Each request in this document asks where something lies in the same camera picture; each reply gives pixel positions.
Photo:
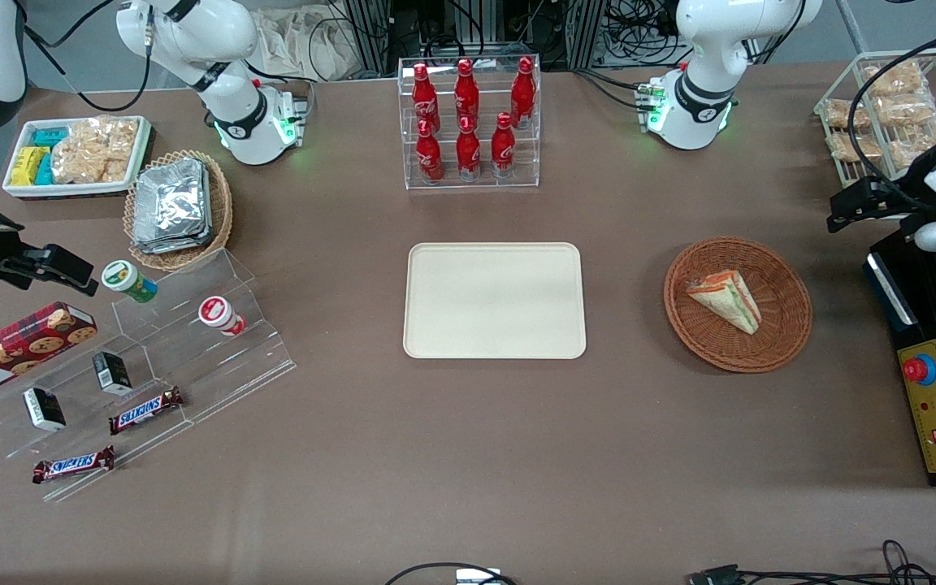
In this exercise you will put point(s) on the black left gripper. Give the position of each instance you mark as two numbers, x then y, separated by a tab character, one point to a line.
890	202

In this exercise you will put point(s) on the triangular sandwich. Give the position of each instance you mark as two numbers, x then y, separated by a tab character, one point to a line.
728	299

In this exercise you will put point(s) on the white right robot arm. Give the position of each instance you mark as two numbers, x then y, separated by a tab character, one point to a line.
192	32

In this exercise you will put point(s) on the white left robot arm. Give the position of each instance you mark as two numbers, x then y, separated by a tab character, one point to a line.
704	49

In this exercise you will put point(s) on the white rectangular snack tray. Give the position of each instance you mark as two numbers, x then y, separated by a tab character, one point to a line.
70	189

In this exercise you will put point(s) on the round brown wicker basket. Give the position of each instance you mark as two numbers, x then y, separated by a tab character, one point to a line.
785	325

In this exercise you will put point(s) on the oval light wicker basket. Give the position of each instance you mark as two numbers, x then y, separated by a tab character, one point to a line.
220	211

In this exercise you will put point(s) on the beige plastic tray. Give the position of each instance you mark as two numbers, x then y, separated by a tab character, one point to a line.
492	301

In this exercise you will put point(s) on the red tartan cookie box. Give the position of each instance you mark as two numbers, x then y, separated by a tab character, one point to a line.
21	349

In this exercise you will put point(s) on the clear bag of fried snacks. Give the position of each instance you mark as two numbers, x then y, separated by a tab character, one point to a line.
846	147
905	110
923	145
840	114
893	78

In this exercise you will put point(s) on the black machine with yellow panel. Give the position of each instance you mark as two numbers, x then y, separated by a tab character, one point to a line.
935	309

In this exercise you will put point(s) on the teal snack packet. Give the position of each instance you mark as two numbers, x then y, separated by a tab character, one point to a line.
49	136
45	171

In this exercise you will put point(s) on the green-lidded snack cup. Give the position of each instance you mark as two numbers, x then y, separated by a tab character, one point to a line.
125	279

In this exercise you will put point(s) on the yellow snack packet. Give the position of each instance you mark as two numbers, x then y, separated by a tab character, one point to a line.
28	166

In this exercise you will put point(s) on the small black box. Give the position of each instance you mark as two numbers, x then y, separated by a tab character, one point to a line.
112	372
44	409

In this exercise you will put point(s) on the clear bag of crackers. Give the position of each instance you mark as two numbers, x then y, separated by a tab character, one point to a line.
94	150

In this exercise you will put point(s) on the red emergency stop button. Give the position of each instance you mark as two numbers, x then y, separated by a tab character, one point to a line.
920	370

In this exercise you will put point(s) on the silver foil packet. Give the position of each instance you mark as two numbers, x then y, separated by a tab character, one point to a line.
171	242
171	195

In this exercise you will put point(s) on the brown Snickers bar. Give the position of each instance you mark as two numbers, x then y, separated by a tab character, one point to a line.
74	465
145	410

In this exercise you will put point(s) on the red-lidded snack cup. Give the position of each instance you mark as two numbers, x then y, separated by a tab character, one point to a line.
218	314

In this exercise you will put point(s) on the clear acrylic stepped display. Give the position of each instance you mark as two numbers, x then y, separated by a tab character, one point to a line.
216	374

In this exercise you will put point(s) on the beige cloth bag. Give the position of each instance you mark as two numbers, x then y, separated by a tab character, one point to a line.
305	41

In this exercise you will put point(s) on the red cola bottle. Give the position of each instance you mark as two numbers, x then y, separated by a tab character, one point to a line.
522	93
429	156
468	153
424	97
466	96
503	149

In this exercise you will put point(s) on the clear acrylic bottle rack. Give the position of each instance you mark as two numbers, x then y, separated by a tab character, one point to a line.
484	184

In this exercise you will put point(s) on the small white device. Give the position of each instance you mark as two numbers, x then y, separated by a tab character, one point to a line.
478	577

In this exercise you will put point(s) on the aluminium frame profile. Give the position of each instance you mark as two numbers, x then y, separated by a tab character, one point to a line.
369	32
586	32

